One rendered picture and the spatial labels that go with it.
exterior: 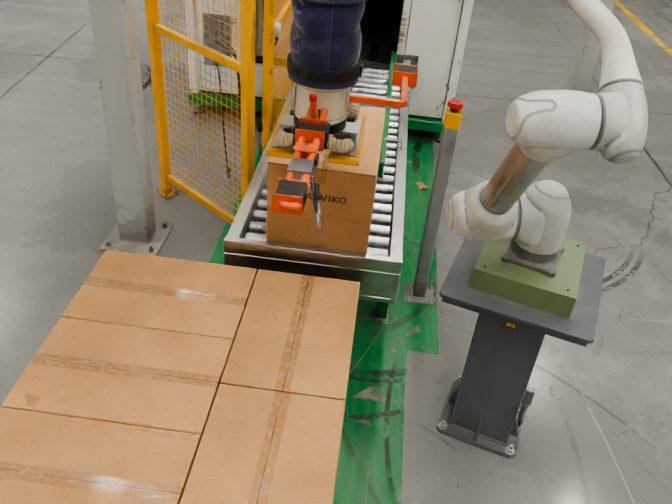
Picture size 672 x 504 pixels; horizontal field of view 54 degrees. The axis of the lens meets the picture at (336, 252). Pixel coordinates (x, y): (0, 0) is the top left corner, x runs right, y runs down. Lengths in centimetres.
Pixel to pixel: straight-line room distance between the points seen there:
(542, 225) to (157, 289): 135
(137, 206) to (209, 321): 133
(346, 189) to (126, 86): 126
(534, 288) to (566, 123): 75
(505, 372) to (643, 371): 101
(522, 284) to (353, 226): 69
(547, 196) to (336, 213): 79
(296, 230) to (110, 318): 75
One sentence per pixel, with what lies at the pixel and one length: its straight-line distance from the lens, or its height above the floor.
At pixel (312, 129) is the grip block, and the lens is 191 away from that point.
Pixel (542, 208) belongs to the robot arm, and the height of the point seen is 106.
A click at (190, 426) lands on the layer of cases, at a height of 54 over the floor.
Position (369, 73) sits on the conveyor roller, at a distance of 447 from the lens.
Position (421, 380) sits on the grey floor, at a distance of 297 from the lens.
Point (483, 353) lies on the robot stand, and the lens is 251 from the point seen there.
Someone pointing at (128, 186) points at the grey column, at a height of 35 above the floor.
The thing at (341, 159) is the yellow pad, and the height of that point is 116.
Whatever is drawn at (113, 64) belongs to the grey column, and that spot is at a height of 98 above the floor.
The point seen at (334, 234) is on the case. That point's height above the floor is 67.
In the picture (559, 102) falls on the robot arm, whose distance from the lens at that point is 163.
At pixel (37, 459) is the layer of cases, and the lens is 205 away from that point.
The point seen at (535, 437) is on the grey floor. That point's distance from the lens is 290.
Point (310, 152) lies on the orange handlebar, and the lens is 180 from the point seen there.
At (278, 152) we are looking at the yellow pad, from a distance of 206.
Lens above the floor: 211
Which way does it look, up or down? 36 degrees down
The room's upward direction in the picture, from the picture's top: 6 degrees clockwise
